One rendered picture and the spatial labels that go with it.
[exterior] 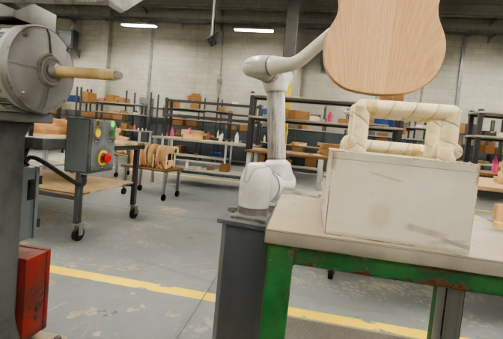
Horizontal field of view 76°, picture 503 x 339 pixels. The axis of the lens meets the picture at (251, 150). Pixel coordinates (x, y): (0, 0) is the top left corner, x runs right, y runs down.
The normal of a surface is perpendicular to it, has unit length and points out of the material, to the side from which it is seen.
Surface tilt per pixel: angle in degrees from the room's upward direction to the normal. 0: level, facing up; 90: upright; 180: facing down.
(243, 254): 90
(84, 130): 90
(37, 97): 98
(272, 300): 90
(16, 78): 101
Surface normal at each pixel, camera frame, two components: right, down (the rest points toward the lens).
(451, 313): -0.10, 0.04
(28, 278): 0.98, 0.10
